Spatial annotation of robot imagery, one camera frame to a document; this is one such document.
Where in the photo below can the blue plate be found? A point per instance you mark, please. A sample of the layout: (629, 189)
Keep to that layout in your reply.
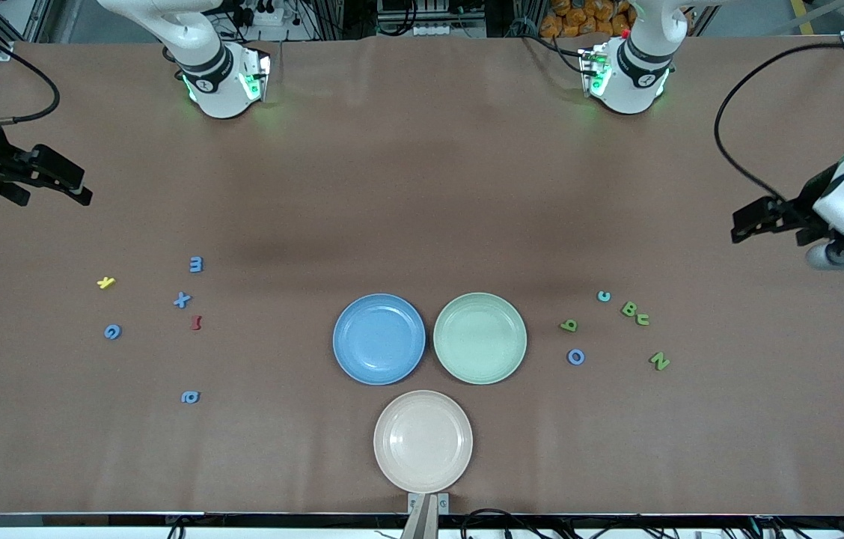
(379, 339)

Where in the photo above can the blue letter m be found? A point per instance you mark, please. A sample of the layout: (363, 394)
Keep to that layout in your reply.
(196, 264)

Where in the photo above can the blue letter O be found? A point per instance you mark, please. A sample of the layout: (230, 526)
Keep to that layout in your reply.
(570, 357)

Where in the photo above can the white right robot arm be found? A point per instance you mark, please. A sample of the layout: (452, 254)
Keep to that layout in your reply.
(205, 45)

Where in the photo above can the green letter N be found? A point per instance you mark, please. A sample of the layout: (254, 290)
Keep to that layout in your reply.
(659, 361)

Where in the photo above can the olive green letter b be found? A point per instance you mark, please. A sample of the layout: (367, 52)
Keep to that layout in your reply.
(569, 326)

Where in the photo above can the table edge rail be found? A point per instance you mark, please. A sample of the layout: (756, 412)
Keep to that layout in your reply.
(93, 519)

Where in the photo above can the orange bags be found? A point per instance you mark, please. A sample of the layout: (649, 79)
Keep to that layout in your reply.
(579, 19)

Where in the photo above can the blue letter G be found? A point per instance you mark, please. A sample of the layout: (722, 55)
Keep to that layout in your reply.
(108, 332)

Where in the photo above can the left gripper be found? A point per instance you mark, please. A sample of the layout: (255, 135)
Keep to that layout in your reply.
(798, 212)

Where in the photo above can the brown table cover sheet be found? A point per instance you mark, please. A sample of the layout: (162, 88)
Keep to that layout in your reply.
(422, 187)

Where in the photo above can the white power strip with plugs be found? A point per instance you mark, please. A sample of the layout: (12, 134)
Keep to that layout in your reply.
(268, 15)

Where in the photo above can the blue letter x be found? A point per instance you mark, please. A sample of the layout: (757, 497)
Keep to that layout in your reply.
(182, 300)

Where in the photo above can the beige plate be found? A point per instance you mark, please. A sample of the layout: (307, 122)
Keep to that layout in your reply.
(423, 442)

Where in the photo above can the yellow letter k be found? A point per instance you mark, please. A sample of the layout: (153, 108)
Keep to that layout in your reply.
(105, 282)

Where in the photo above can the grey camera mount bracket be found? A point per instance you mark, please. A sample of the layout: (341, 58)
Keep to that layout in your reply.
(428, 503)

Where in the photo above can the blue letter a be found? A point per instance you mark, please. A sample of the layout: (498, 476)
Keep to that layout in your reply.
(190, 397)

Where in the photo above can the green plate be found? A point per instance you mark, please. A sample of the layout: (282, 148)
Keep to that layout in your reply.
(479, 338)

